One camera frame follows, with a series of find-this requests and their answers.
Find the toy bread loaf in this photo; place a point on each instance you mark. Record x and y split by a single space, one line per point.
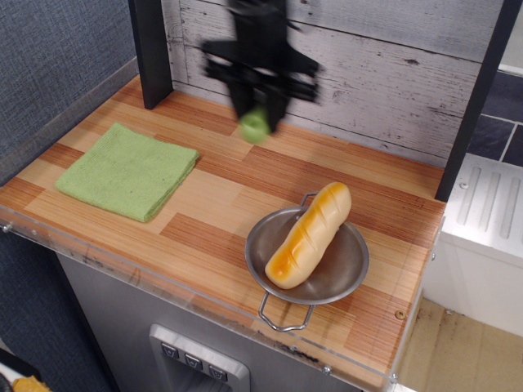
306 243

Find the black frame post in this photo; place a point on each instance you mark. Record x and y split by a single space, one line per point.
151 50
489 67

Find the green handled grey toy spatula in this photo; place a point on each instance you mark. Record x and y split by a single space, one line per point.
254 126

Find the grey toy fridge cabinet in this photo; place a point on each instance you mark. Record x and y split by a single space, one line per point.
120 316

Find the silver dispenser button panel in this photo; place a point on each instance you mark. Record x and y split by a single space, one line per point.
187 365

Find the black right frame post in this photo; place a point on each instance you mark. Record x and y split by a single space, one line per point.
489 67

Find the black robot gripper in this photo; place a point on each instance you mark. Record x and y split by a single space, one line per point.
261 57

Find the black left frame post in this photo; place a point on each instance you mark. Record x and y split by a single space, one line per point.
151 50

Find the metal bowl with wire handles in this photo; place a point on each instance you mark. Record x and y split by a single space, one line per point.
341 270

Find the green folded cloth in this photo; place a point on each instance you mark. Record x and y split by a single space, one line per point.
128 173

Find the yellow object at corner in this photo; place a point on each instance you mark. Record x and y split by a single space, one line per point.
29 384

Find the white toy sink unit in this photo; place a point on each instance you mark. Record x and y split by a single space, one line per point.
476 265

